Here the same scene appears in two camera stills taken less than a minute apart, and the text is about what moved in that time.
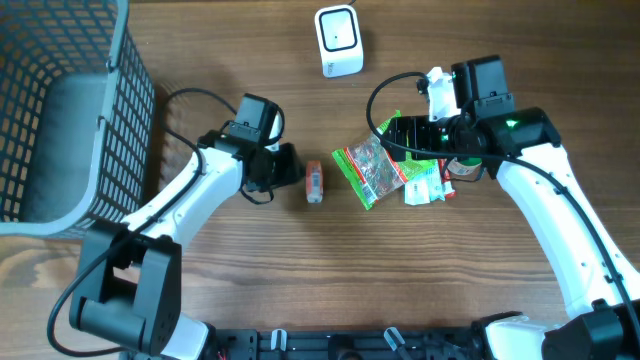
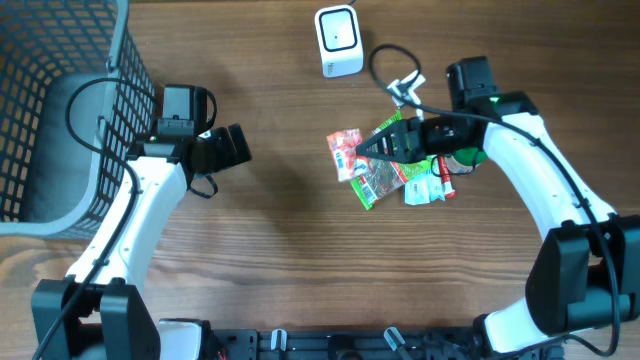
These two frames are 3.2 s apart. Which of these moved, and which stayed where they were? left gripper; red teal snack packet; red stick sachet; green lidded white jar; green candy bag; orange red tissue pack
Moved: orange red tissue pack; left gripper
Stayed: green lidded white jar; red teal snack packet; green candy bag; red stick sachet
